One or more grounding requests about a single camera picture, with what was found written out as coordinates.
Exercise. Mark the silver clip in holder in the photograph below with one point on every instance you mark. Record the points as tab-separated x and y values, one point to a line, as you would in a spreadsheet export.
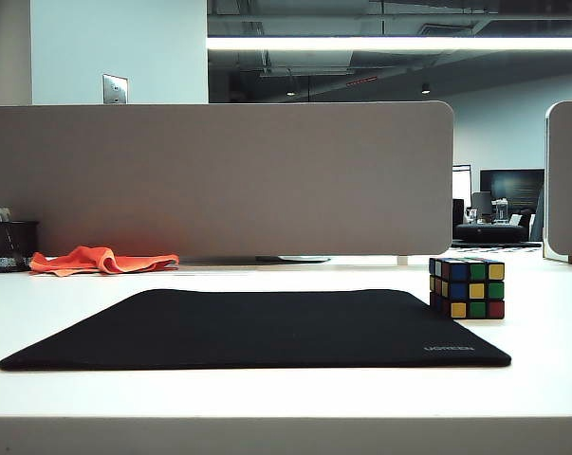
3	214

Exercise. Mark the black round ottoman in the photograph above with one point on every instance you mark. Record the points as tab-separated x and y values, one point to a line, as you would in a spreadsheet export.
489	232

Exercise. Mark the black mouse pad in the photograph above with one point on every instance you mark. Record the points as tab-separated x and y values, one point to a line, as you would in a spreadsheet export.
247	327

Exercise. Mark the narrow grey desk divider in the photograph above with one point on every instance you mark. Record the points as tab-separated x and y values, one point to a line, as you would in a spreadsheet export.
570	180

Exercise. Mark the small ceiling spot lamp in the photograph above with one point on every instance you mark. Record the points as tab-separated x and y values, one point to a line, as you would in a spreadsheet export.
425	87

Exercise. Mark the black mesh pen holder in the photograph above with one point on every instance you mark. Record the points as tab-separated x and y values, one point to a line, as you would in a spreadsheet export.
10	246

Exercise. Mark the multicoloured puzzle cube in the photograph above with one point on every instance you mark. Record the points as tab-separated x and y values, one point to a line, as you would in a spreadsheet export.
470	289

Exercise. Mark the white whiteboard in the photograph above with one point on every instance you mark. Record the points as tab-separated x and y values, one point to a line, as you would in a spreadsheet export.
462	182

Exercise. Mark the long ceiling light strip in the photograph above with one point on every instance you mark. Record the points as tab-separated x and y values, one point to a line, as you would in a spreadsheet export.
394	43

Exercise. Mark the orange cloth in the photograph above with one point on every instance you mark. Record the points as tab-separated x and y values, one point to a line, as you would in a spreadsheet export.
100	260

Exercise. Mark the wide grey desk divider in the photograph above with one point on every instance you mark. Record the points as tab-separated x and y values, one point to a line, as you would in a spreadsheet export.
219	175

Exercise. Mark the white divider foot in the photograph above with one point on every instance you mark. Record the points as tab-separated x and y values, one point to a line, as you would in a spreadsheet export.
403	260

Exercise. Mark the metal wall plate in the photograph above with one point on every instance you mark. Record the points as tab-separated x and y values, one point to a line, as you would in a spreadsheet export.
115	88

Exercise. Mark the dark wall screen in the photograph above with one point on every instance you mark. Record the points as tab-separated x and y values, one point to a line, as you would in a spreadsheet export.
512	185

